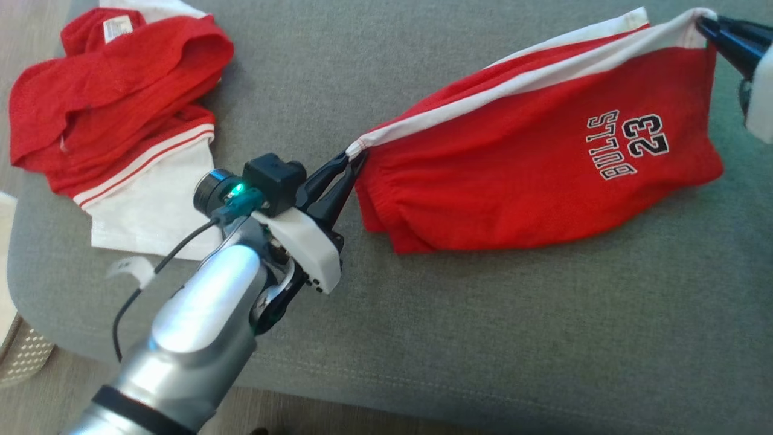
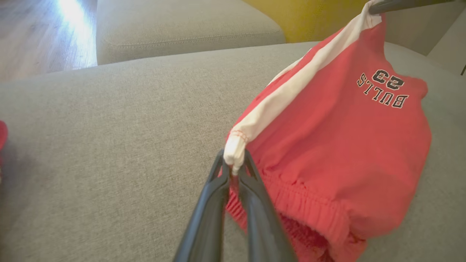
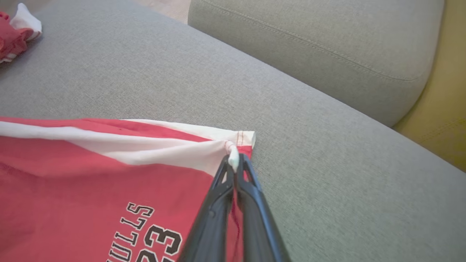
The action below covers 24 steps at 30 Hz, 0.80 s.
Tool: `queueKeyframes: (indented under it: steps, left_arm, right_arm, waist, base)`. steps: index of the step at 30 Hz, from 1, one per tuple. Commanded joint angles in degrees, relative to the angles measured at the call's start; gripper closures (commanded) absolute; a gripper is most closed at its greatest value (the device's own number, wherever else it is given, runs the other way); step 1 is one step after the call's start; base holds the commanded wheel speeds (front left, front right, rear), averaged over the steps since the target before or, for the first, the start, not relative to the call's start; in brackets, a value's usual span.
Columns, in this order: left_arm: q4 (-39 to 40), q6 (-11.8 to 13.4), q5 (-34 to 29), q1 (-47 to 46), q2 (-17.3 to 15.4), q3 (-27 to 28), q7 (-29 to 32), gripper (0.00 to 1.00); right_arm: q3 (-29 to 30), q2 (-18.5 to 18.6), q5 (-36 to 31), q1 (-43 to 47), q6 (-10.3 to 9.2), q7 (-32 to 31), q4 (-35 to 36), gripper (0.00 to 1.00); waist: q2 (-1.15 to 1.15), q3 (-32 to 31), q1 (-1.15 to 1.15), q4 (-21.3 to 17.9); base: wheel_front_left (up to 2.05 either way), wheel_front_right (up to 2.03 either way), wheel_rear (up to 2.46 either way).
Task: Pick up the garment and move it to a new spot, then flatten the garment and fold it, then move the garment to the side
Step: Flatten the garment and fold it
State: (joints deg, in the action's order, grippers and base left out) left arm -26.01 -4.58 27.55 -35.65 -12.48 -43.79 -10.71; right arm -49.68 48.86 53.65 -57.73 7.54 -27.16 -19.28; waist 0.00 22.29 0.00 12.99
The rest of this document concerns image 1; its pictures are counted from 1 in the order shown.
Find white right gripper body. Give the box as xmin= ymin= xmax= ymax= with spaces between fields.
xmin=745 ymin=45 xmax=773 ymax=146

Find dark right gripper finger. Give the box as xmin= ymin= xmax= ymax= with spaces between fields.
xmin=716 ymin=16 xmax=773 ymax=53
xmin=694 ymin=17 xmax=764 ymax=80

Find black left cable teal plug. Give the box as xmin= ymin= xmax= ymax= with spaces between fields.
xmin=113 ymin=187 xmax=265 ymax=362

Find white perforated laundry basket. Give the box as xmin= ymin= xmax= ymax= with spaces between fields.
xmin=0 ymin=192 xmax=55 ymax=387

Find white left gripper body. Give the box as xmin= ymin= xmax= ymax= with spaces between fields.
xmin=249 ymin=207 xmax=345 ymax=334

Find white left cable label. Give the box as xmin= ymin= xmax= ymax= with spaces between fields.
xmin=107 ymin=257 xmax=156 ymax=289

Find red white basketball jersey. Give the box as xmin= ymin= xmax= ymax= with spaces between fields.
xmin=9 ymin=0 xmax=235 ymax=262

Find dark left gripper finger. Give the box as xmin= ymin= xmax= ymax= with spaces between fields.
xmin=296 ymin=151 xmax=352 ymax=206
xmin=310 ymin=153 xmax=370 ymax=231

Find red white-striped basketball shorts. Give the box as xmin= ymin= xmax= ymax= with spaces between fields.
xmin=345 ymin=6 xmax=725 ymax=254

